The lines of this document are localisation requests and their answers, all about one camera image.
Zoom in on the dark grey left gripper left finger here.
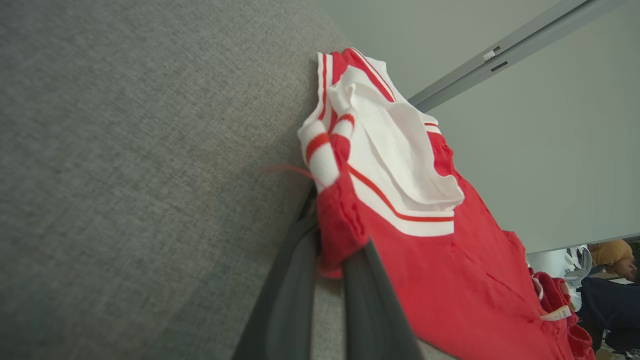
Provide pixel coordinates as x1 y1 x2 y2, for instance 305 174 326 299
231 185 322 360

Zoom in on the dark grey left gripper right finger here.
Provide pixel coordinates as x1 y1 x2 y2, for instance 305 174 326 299
342 239 424 360

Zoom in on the red white numbered jersey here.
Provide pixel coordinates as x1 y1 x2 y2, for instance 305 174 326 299
297 47 566 360

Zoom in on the red shorts white side stripe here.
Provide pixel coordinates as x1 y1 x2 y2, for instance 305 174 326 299
529 270 597 360

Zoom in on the white grey background equipment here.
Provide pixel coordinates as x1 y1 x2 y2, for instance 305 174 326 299
526 245 594 313

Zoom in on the grey fabric sofa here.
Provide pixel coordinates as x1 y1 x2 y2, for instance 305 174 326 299
0 0 458 360

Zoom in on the grey partition post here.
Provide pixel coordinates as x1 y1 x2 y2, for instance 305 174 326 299
407 0 626 113

